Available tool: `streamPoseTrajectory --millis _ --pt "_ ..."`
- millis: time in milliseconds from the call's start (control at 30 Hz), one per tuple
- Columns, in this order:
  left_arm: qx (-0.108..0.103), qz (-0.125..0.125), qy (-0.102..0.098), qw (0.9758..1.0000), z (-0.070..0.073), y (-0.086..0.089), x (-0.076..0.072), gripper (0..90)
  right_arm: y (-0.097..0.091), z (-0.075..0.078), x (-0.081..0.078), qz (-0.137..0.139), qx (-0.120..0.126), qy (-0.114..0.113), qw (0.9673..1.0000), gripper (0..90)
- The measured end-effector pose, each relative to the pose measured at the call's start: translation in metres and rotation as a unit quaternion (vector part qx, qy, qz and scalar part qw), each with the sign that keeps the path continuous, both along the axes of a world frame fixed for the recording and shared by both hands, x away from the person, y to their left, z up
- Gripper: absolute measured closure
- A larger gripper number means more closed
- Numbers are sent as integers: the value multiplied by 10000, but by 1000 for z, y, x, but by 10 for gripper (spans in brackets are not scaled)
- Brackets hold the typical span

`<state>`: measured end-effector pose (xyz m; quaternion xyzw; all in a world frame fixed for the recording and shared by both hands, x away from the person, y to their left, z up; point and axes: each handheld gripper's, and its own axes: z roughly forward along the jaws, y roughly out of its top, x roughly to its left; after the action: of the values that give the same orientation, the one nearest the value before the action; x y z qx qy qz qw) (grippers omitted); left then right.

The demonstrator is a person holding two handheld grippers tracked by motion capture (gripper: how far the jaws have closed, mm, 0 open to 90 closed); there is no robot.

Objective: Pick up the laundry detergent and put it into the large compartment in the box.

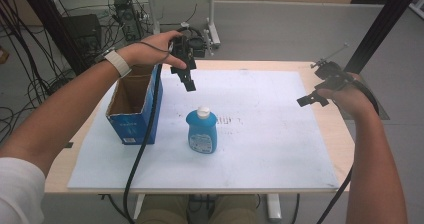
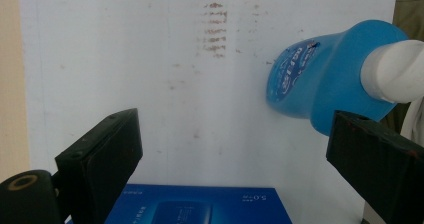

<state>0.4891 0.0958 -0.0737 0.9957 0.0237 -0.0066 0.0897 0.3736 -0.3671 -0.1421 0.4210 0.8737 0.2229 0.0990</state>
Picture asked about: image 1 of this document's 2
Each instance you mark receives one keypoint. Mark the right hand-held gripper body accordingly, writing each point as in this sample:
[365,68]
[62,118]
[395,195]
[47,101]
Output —
[330,73]

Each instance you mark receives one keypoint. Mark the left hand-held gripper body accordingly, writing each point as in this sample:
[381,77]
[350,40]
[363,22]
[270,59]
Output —
[182,52]

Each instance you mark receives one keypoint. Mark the blue bottle with white cap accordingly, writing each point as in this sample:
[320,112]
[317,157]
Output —
[202,134]

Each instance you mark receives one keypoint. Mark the blue cardboard box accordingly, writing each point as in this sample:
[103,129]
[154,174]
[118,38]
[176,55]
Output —
[133,128]

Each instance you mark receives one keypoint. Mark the person's left hand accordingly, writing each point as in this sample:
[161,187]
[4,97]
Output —
[150,52]

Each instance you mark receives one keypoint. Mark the person's right hand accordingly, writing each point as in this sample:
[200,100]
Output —
[351,99]

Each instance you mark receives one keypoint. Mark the white power plug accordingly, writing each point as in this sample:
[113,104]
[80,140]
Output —
[185,25]

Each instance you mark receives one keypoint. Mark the white wrist watch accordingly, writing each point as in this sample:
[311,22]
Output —
[117,63]

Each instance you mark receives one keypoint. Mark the white table mat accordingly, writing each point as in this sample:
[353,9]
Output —
[266,144]

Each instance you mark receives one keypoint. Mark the black computer tower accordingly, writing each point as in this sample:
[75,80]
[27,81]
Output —
[128,17]

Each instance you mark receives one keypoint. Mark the black equipment box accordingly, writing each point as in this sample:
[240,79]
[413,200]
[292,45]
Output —
[83,30]

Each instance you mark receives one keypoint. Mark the white table leg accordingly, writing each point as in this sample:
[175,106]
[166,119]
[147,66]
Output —
[274,207]
[138,205]

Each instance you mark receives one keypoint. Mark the person's left leg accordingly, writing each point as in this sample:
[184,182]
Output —
[163,210]

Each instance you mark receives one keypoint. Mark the person's leg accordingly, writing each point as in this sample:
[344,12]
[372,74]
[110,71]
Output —
[163,210]
[233,210]

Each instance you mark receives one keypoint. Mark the person's right leg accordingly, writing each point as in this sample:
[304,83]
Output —
[233,210]

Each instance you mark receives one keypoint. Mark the white shirt sleeve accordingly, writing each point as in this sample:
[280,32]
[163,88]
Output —
[18,194]

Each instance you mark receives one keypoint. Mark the white frame desk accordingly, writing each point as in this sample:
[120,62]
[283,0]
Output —
[211,14]

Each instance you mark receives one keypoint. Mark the black metal frame post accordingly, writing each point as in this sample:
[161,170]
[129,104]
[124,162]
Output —
[380,27]
[50,24]

